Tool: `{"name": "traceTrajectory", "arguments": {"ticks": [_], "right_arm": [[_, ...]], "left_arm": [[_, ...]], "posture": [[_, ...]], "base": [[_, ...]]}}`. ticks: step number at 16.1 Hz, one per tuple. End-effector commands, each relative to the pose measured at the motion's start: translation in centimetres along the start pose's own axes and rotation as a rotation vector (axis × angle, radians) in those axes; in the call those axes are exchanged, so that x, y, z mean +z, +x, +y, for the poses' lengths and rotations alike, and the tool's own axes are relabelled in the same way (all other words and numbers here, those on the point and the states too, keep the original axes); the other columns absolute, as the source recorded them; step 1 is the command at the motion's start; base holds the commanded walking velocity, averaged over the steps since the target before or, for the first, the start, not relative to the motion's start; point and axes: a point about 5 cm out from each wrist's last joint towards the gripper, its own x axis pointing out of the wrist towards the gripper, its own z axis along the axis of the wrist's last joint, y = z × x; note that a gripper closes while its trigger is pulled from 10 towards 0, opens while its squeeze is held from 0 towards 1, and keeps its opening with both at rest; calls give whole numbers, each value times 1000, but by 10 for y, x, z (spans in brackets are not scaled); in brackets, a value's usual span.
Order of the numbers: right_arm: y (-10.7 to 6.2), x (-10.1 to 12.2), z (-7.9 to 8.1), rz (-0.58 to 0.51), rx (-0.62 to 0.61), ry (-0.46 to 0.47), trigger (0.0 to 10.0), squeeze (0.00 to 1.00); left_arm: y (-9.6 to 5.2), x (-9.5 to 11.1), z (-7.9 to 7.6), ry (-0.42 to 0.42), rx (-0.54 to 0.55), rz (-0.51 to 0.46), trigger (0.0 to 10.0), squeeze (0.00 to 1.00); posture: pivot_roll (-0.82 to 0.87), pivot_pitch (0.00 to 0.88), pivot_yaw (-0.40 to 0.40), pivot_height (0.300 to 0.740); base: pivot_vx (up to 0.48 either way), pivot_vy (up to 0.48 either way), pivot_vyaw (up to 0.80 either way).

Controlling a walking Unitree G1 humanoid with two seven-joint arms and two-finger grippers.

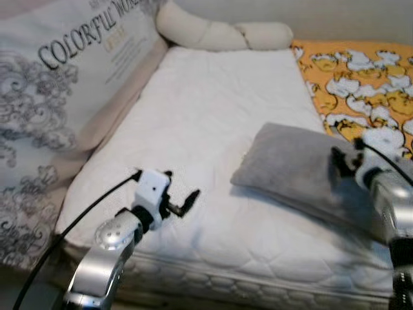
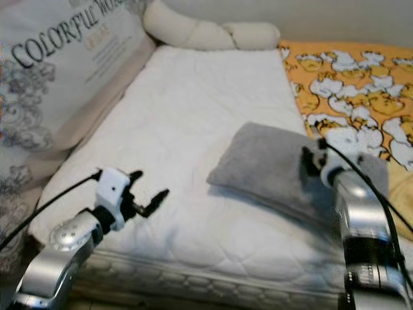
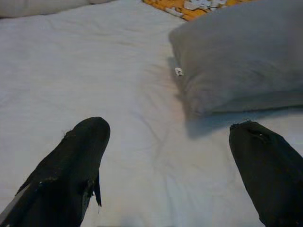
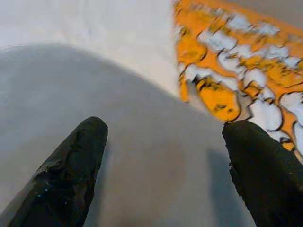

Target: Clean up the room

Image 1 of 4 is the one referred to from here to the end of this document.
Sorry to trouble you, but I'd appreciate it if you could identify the yellow egg print blanket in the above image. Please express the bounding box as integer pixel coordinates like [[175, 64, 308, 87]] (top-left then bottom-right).
[[290, 42, 413, 159]]

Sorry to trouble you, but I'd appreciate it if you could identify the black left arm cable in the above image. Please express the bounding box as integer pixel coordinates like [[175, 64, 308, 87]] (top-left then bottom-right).
[[12, 169, 143, 310]]

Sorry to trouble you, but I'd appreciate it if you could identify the grey floral printed mattress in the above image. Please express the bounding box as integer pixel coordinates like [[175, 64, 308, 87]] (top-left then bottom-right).
[[0, 0, 170, 272]]

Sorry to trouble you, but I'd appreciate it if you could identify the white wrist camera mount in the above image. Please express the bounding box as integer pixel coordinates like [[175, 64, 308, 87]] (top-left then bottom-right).
[[354, 150, 385, 189], [132, 169, 172, 222]]

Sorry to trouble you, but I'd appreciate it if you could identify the beige knotted bolster pillow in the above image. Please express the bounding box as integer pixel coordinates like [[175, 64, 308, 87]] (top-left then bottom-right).
[[156, 0, 294, 52]]

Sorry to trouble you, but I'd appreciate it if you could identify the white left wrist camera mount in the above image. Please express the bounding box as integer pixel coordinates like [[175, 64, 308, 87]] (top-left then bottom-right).
[[132, 169, 172, 222]]

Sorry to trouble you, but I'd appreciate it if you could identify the white quilted mattress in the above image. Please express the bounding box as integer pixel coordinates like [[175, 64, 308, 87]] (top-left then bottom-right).
[[55, 45, 413, 307]]

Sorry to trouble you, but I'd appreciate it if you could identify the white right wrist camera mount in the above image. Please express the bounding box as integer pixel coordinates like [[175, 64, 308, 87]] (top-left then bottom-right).
[[354, 150, 385, 189]]

